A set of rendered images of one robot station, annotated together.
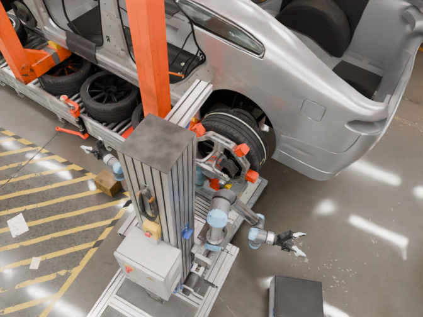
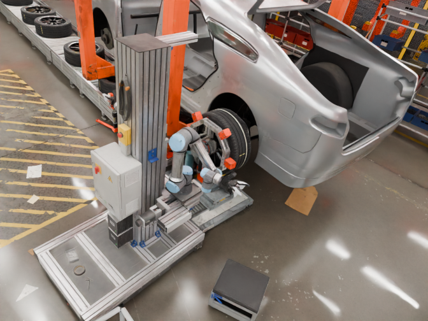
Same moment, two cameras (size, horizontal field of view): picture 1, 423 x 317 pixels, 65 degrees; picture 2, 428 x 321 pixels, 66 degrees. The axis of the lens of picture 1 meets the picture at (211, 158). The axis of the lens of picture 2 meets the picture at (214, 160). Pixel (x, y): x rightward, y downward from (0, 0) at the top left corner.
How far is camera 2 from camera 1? 126 cm
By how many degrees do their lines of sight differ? 19
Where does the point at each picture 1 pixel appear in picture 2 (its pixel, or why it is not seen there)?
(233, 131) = (222, 119)
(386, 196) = (365, 246)
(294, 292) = (240, 276)
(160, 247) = (127, 158)
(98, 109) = not seen: hidden behind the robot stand
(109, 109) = not seen: hidden behind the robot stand
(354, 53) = (355, 114)
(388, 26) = (383, 92)
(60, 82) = (113, 86)
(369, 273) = (327, 302)
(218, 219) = (176, 139)
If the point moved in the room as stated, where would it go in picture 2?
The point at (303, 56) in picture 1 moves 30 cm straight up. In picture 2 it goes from (286, 64) to (296, 28)
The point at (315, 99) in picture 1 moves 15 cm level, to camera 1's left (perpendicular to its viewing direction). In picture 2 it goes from (288, 97) to (272, 92)
